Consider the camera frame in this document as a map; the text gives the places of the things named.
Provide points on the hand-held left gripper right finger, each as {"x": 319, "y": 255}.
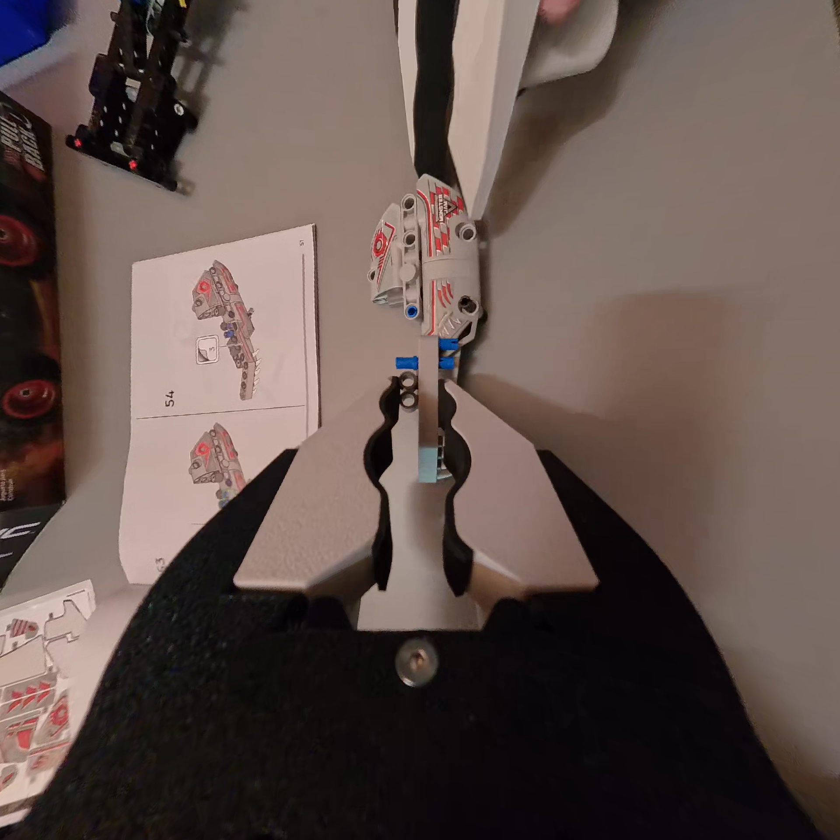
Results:
{"x": 525, "y": 518}

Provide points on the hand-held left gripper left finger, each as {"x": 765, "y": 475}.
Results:
{"x": 308, "y": 518}

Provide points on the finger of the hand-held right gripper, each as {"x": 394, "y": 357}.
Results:
{"x": 408, "y": 65}
{"x": 489, "y": 79}

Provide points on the grey toy brick jaw assembly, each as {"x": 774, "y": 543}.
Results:
{"x": 439, "y": 262}

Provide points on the toy sticker sheet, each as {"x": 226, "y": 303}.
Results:
{"x": 39, "y": 689}

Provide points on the grey desk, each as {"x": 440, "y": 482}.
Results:
{"x": 656, "y": 197}

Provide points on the person's right hand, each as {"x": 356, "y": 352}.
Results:
{"x": 559, "y": 9}

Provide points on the white instruction booklet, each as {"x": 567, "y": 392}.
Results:
{"x": 262, "y": 367}

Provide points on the black toy brick chassis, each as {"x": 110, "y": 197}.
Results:
{"x": 138, "y": 98}

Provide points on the black toy set box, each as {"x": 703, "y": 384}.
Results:
{"x": 26, "y": 295}

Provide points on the blue plastic bin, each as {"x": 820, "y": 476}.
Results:
{"x": 26, "y": 33}

